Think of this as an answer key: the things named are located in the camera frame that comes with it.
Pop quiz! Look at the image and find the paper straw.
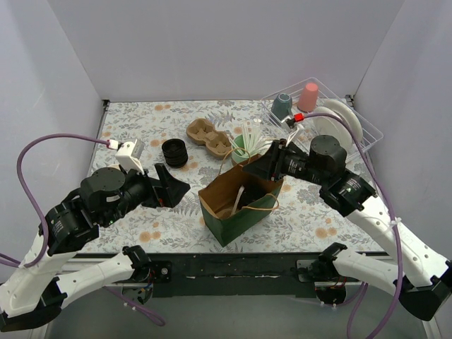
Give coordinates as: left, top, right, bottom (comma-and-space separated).
231, 186, 244, 215
242, 123, 261, 156
246, 139, 272, 157

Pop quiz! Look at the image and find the green paper bag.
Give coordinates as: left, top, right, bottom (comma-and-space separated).
198, 155, 283, 247

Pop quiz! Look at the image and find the brown cardboard cup carrier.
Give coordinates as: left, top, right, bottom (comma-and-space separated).
186, 118, 232, 158
216, 208, 232, 220

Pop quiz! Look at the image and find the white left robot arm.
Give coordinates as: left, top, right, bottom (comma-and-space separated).
1, 164, 190, 332

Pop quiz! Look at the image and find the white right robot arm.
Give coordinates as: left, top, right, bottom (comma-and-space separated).
243, 136, 451, 321

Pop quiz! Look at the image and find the stack of brown paper cups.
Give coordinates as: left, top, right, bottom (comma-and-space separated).
108, 164, 126, 172

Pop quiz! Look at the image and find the green straw holder cup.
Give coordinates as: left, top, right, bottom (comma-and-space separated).
231, 134, 250, 163

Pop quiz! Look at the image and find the white plate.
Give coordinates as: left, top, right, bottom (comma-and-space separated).
323, 99, 363, 142
313, 116, 352, 150

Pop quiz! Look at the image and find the stack of black lids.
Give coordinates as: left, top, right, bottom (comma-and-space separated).
162, 138, 189, 168

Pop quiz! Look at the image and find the floral tablecloth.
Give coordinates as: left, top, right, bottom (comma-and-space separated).
83, 100, 379, 254

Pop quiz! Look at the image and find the teal mug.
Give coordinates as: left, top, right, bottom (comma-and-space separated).
271, 93, 292, 121

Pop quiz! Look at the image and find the pink plastic cup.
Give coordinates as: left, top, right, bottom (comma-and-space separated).
297, 83, 319, 112

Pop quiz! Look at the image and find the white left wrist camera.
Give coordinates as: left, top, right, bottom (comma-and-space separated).
107, 139, 145, 174

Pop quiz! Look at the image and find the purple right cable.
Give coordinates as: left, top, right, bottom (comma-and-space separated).
303, 112, 403, 339

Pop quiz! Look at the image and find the purple cable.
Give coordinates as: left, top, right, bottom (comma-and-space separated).
303, 112, 403, 339
0, 133, 167, 328

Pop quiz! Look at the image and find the white wire dish rack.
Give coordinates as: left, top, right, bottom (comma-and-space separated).
261, 77, 383, 163

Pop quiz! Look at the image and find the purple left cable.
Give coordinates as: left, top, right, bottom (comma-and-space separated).
0, 133, 167, 328

